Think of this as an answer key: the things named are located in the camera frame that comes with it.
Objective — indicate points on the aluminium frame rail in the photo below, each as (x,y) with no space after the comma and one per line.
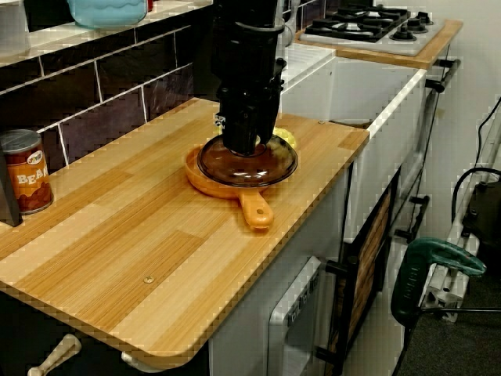
(438,297)

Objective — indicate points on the white tiled shelf ledge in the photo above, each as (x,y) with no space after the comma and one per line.
(78,37)

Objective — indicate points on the brown lid with yellow knob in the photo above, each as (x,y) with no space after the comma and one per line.
(250,172)

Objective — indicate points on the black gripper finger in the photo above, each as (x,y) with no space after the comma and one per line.
(240,135)
(268,125)

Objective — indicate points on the orange beans can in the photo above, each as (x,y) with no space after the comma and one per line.
(29,180)

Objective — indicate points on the black framed oven door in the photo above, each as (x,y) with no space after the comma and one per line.
(368,266)

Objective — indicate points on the yellow toy corn cob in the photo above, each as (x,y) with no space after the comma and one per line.
(290,138)

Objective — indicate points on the white kitchen cabinet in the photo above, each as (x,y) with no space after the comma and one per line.
(242,344)

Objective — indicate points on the plain white container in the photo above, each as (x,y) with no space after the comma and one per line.
(13,27)

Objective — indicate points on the tall dark cabinet post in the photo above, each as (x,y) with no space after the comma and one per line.
(203,86)

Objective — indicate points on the orange toy frying pan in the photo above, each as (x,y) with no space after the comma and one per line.
(256,211)

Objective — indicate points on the toy gas stove top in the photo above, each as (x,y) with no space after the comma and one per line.
(407,43)

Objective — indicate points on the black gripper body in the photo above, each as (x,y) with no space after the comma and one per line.
(246,78)

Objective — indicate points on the dark box device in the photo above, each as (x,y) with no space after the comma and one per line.
(485,219)

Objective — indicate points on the light blue bowl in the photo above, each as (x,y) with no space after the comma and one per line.
(105,13)

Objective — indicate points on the cream peg knob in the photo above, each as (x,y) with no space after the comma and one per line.
(137,360)
(58,350)

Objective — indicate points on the red chili sauce bottle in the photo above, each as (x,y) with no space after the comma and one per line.
(150,4)

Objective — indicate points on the grey toy faucet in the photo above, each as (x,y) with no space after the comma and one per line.
(290,33)

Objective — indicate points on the grey dishwasher panel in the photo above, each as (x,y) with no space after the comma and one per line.
(297,333)

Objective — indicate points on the white toy sink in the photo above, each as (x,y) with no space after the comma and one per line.
(352,90)

